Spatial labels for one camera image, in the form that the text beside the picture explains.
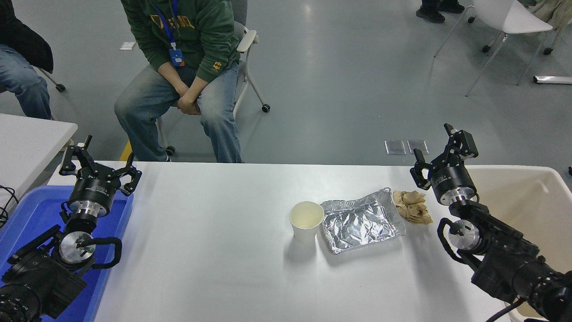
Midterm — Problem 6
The white paper cup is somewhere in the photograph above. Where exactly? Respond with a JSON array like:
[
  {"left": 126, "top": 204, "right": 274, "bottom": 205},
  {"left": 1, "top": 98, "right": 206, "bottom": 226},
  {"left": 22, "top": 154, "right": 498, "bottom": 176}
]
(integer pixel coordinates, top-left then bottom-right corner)
[{"left": 289, "top": 201, "right": 325, "bottom": 245}]

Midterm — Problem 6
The white side table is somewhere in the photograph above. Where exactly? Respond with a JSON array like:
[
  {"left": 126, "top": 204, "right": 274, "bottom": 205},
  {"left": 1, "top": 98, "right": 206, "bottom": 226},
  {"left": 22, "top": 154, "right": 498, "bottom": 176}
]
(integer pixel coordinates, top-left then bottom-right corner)
[{"left": 0, "top": 113, "right": 79, "bottom": 213}]

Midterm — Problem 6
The large pale plastic bin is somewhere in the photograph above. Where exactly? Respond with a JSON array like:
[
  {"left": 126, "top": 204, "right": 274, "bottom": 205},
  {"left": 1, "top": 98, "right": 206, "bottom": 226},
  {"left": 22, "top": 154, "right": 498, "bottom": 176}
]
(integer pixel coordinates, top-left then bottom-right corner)
[{"left": 465, "top": 165, "right": 572, "bottom": 322}]

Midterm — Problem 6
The silver foil tray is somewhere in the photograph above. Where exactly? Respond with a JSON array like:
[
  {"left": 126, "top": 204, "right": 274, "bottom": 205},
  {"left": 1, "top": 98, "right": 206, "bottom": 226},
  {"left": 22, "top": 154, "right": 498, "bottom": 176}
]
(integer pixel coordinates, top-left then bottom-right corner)
[{"left": 320, "top": 187, "right": 407, "bottom": 255}]

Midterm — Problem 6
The grey office chair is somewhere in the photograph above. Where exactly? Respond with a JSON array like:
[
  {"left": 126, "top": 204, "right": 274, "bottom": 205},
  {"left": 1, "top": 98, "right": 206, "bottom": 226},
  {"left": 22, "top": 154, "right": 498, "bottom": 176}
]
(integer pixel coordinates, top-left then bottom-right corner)
[{"left": 154, "top": 0, "right": 271, "bottom": 157}]

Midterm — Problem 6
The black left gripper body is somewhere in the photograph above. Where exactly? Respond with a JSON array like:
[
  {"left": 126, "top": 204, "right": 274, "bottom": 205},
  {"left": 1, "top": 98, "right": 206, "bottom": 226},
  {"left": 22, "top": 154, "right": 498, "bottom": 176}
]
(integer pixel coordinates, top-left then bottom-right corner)
[{"left": 67, "top": 175, "right": 121, "bottom": 207}]

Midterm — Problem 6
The beige cloth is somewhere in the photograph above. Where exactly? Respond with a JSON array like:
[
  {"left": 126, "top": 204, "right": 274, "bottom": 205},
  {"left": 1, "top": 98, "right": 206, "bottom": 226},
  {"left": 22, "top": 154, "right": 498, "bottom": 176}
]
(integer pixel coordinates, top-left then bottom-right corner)
[{"left": 530, "top": 0, "right": 572, "bottom": 31}]

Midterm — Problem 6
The seated person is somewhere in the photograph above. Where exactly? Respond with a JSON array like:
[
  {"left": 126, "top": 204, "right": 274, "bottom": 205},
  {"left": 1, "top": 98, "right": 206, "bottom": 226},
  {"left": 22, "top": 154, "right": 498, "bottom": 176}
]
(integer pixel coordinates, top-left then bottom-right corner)
[{"left": 114, "top": 0, "right": 244, "bottom": 163}]

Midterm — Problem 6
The blue lanyard badge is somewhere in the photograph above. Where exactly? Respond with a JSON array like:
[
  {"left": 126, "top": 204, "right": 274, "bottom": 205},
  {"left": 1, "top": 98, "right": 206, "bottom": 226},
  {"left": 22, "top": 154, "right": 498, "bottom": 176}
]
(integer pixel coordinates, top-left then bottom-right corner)
[{"left": 150, "top": 0, "right": 185, "bottom": 68}]

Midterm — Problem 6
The silver metal bar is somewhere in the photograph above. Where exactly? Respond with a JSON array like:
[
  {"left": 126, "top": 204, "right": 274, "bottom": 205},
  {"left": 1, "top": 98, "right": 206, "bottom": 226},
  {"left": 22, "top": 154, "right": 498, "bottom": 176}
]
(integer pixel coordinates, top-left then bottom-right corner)
[{"left": 533, "top": 75, "right": 572, "bottom": 85}]

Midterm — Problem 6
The tan paper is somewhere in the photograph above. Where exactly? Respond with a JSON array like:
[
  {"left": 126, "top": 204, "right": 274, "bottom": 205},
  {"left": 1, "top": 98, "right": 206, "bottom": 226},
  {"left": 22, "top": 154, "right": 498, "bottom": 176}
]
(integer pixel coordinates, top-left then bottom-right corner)
[{"left": 392, "top": 190, "right": 433, "bottom": 225}]

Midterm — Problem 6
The standing person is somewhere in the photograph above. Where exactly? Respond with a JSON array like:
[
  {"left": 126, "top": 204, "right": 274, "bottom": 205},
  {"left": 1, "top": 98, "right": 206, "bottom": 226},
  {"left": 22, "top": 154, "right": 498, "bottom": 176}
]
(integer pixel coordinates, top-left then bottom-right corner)
[{"left": 416, "top": 0, "right": 466, "bottom": 24}]

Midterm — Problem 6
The seated person's right hand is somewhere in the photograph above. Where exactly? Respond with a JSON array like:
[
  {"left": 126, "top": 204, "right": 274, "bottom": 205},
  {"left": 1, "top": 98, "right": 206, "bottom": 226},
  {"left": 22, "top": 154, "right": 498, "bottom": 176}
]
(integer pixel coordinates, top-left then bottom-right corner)
[{"left": 176, "top": 84, "right": 193, "bottom": 112}]

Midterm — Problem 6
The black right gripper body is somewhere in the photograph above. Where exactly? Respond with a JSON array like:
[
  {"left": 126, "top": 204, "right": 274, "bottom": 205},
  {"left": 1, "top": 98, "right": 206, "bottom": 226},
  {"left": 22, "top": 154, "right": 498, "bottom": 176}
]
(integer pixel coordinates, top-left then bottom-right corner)
[{"left": 428, "top": 164, "right": 477, "bottom": 203}]

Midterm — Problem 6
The blue plastic tray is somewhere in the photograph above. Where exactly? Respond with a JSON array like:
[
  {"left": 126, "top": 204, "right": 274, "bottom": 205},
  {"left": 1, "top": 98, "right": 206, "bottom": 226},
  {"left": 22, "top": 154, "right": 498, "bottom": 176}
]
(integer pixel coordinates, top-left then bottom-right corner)
[{"left": 0, "top": 185, "right": 135, "bottom": 322}]

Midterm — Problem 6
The grey rolling chair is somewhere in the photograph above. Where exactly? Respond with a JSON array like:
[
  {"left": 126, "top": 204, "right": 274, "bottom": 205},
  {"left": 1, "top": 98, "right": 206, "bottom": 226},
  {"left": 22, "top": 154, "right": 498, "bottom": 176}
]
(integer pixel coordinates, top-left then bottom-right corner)
[{"left": 35, "top": 66, "right": 67, "bottom": 93}]

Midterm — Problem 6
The black cable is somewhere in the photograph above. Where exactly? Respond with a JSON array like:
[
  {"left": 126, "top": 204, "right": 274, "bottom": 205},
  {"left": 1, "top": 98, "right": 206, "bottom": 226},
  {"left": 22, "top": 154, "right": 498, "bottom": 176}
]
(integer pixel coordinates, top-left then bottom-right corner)
[{"left": 0, "top": 185, "right": 19, "bottom": 229}]

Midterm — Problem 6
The white plastic chair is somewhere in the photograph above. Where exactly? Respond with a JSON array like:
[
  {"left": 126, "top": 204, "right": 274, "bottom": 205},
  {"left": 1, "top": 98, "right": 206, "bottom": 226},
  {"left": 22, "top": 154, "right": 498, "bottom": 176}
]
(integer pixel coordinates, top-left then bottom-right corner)
[{"left": 433, "top": 0, "right": 555, "bottom": 97}]

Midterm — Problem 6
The seated person's left hand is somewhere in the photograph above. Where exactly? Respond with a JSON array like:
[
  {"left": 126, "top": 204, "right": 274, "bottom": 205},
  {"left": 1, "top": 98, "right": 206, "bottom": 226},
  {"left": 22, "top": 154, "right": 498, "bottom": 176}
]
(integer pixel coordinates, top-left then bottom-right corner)
[{"left": 182, "top": 87, "right": 202, "bottom": 116}]

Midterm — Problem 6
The person at picture edge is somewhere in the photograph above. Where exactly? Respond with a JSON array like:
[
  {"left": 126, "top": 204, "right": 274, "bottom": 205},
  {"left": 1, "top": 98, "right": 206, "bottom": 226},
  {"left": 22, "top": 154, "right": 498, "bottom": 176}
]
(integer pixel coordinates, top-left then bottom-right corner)
[{"left": 0, "top": 0, "right": 54, "bottom": 120}]

